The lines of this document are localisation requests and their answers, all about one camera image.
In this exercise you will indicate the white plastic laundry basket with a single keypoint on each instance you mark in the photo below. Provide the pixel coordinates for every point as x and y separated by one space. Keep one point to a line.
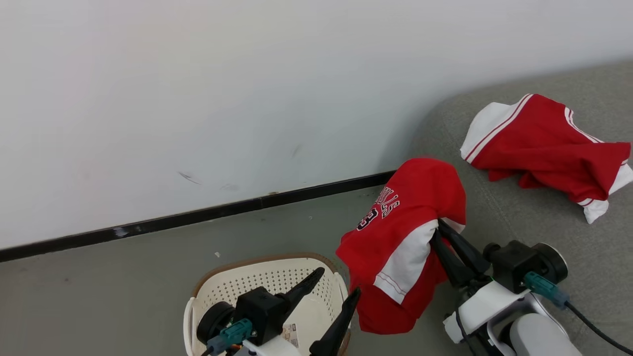
267 277

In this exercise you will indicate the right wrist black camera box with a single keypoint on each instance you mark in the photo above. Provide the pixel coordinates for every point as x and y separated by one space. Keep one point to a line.
514 262

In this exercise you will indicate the red shorts white side panels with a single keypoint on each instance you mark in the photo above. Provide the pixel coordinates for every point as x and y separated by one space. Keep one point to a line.
544 143

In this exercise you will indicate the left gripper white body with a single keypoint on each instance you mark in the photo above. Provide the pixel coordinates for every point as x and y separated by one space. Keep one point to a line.
272 350

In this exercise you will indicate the red jersey white print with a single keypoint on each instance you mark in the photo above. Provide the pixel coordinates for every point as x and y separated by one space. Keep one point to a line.
395 222

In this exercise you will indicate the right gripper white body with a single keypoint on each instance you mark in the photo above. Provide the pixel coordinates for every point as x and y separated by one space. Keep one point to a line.
487 301

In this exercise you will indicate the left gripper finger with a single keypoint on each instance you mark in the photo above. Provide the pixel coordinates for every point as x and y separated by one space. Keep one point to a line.
339 329
304 291

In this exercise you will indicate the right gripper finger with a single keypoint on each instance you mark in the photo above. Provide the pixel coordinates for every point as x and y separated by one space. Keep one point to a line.
451 264
467 252

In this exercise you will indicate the black wall skirting strip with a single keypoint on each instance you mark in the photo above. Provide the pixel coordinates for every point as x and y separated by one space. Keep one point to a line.
198 215

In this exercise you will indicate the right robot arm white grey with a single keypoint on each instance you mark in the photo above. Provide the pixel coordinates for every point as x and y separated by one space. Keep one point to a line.
539 338

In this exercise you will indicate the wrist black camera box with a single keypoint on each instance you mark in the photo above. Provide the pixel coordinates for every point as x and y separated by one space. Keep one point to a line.
514 262
262 309

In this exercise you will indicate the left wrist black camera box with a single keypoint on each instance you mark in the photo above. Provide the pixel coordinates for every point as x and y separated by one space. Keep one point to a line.
262 309

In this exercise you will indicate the grey fabric sofa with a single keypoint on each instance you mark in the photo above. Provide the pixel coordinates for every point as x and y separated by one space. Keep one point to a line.
544 247

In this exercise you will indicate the small printed label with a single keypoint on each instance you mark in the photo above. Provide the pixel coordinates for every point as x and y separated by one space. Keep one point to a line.
291 335

